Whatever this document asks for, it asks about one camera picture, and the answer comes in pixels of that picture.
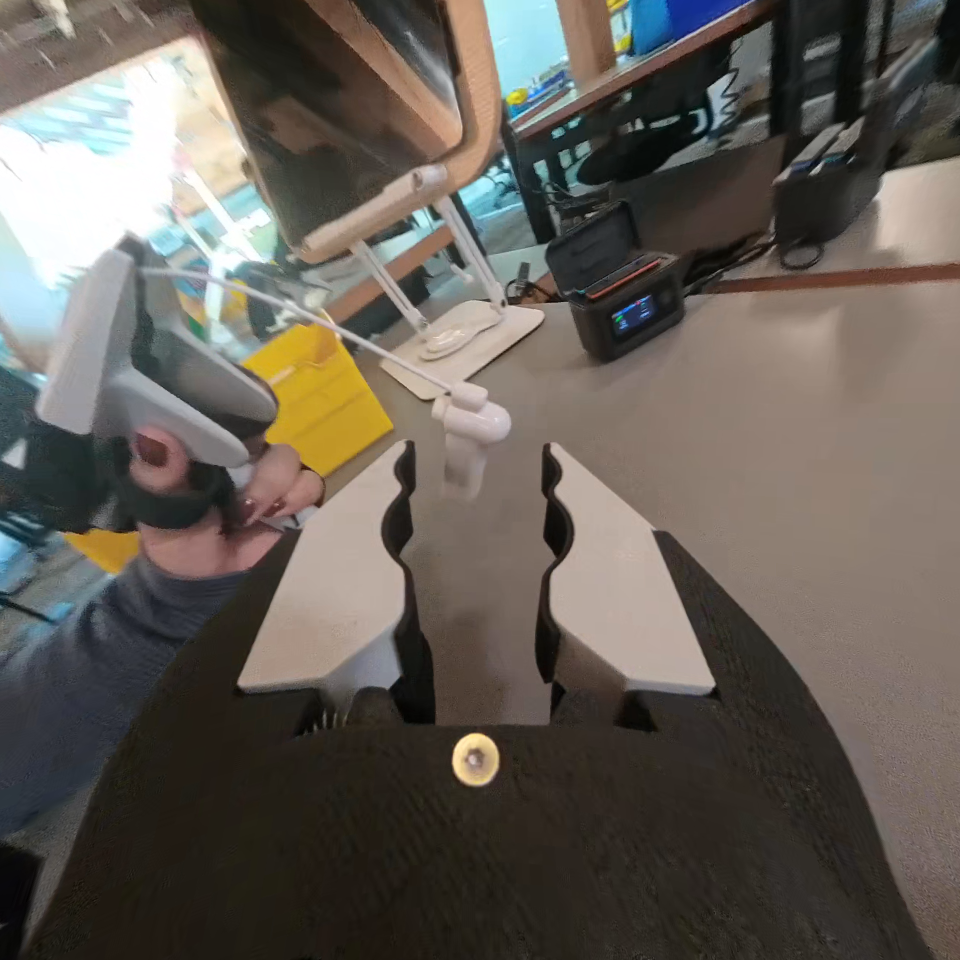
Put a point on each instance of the long wooden desk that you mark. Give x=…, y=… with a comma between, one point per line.
x=660, y=60

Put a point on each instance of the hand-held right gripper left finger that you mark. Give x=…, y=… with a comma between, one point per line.
x=330, y=600

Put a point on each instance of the person's left forearm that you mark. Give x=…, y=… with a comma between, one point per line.
x=97, y=660

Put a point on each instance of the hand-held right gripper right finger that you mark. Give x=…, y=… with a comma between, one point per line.
x=622, y=607

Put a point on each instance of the black battery box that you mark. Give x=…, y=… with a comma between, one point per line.
x=817, y=202

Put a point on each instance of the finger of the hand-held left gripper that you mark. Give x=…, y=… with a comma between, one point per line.
x=82, y=352
x=172, y=412

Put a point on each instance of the yellow plastic bin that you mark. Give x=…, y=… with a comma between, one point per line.
x=322, y=405

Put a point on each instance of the wooden post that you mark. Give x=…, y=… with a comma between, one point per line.
x=585, y=34

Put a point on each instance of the person's left hand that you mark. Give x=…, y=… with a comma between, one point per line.
x=277, y=487

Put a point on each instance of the wood framed screen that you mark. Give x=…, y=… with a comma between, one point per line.
x=337, y=112

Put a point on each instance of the black battery charger case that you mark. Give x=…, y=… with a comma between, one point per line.
x=592, y=337

